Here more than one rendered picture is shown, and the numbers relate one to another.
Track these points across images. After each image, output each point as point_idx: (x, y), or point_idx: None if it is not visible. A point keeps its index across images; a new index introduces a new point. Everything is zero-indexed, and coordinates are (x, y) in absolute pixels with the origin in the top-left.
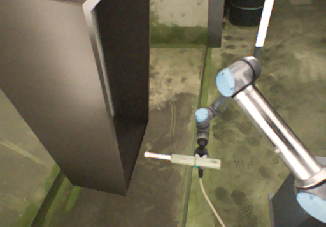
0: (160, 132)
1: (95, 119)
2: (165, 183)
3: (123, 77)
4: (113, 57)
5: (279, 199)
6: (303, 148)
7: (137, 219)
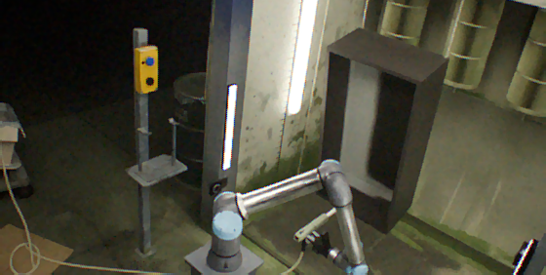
0: None
1: (327, 99)
2: (323, 263)
3: (410, 176)
4: (418, 154)
5: None
6: (259, 193)
7: None
